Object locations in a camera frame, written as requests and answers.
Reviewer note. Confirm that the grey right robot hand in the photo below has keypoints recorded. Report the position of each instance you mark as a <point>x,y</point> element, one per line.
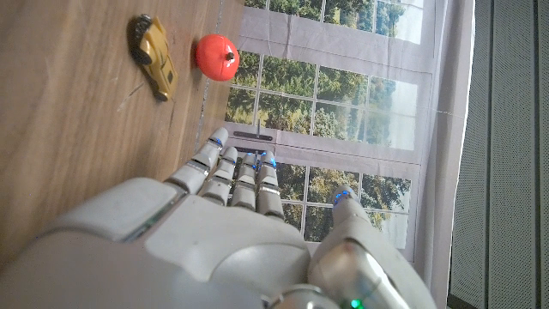
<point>193,240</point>

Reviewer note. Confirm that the red tomato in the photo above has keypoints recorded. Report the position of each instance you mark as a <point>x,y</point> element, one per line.
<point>214,58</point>

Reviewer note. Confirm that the yellow toy car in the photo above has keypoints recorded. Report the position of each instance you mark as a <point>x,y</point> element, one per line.
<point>154,56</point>

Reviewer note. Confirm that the printed window backdrop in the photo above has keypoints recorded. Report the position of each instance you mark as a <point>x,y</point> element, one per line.
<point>343,98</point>

